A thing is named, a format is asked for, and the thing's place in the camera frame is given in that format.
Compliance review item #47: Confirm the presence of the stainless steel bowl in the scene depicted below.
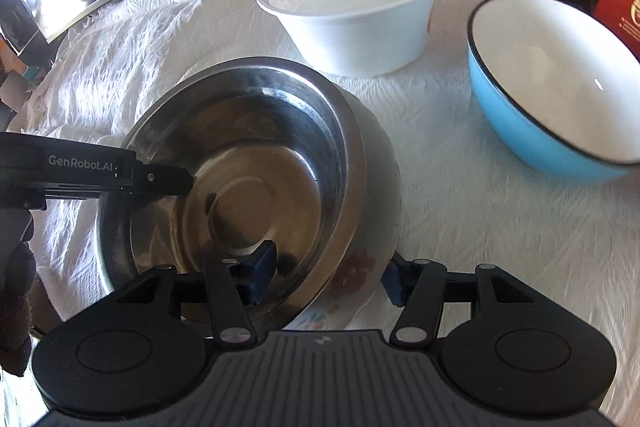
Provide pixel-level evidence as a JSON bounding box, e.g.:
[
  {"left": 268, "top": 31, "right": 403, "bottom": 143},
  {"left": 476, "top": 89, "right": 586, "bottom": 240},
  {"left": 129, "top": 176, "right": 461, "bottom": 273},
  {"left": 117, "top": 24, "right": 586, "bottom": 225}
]
[{"left": 96, "top": 56, "right": 364, "bottom": 331}]

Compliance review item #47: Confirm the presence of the blue enamel bowl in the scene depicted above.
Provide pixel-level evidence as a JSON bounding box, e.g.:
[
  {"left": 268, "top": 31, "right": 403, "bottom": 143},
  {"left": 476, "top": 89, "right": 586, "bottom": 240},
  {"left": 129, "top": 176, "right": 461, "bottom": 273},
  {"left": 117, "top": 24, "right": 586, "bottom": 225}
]
[{"left": 466, "top": 0, "right": 639, "bottom": 184}]

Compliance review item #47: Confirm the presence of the white floral shallow bowl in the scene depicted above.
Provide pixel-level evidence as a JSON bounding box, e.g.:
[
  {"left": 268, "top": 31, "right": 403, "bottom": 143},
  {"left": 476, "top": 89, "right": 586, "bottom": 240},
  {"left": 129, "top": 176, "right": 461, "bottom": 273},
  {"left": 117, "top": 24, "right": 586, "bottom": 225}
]
[{"left": 286, "top": 90, "right": 401, "bottom": 331}]

